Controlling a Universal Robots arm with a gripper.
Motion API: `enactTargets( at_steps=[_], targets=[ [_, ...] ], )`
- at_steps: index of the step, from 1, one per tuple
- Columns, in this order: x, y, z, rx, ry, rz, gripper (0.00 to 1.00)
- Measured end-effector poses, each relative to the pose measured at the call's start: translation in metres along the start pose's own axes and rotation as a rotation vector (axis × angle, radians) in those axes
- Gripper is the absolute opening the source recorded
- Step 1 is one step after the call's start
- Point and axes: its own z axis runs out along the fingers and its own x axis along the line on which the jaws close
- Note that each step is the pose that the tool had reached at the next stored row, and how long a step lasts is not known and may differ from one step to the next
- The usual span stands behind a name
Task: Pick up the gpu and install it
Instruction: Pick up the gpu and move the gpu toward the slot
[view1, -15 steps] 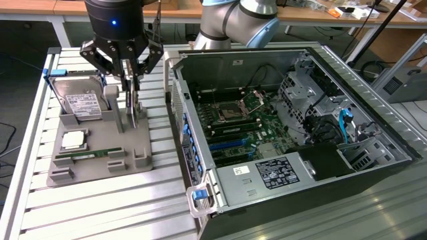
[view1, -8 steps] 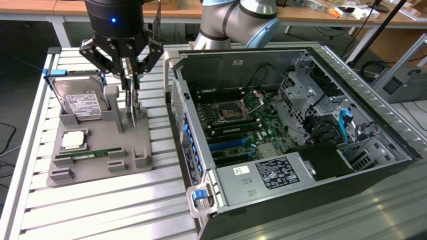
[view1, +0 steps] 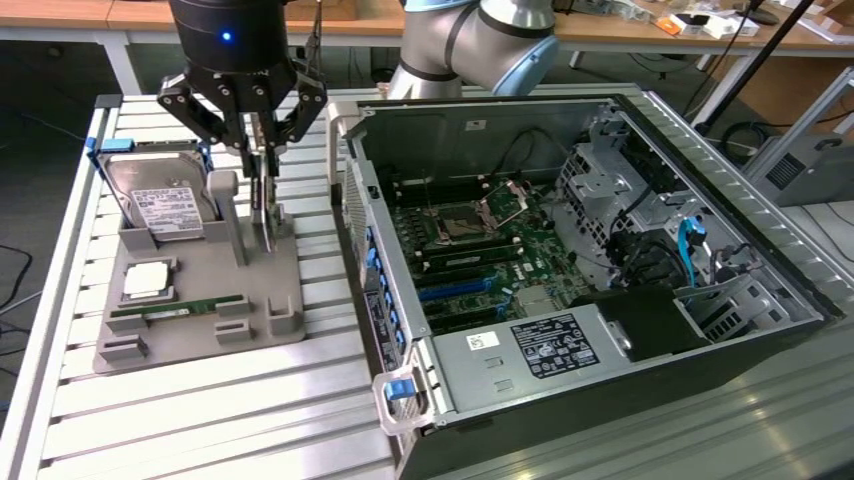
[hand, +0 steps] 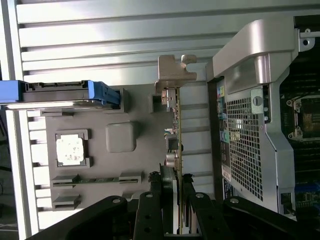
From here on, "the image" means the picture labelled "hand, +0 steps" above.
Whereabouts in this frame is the grey parts rack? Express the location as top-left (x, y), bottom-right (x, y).
top-left (39, 83), bottom-right (182, 218)

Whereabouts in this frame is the open black PC case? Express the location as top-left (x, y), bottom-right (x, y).
top-left (204, 16), bottom-right (320, 221)

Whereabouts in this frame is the green motherboard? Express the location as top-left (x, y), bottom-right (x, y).
top-left (277, 57), bottom-right (320, 213)

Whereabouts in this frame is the silver CPU chip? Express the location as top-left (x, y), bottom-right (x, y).
top-left (56, 134), bottom-right (86, 166)

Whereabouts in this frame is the CPU socket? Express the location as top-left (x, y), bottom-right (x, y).
top-left (286, 96), bottom-right (320, 142)

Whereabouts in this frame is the green RAM stick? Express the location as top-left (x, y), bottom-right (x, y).
top-left (53, 174), bottom-right (140, 187)

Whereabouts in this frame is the hard disk in blue caddy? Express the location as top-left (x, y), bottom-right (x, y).
top-left (0, 79), bottom-right (121, 111)

